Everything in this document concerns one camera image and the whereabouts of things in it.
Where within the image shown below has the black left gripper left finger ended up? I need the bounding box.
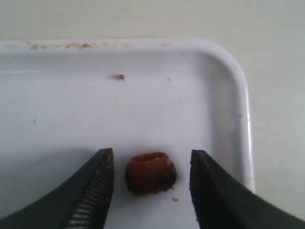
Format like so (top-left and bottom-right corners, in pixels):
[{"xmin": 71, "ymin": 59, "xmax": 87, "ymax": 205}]
[{"xmin": 0, "ymin": 148, "xmax": 114, "ymax": 229}]

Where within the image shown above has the red berry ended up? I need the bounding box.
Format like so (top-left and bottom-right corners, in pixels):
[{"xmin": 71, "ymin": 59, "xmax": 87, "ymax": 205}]
[{"xmin": 125, "ymin": 152, "xmax": 177, "ymax": 196}]

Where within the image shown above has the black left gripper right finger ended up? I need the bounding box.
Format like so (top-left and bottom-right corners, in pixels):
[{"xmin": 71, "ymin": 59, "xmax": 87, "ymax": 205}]
[{"xmin": 189, "ymin": 150, "xmax": 305, "ymax": 229}]

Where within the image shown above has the white plastic tray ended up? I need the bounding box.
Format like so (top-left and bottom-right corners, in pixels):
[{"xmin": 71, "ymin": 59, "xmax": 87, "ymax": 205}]
[{"xmin": 0, "ymin": 40, "xmax": 255, "ymax": 222}]

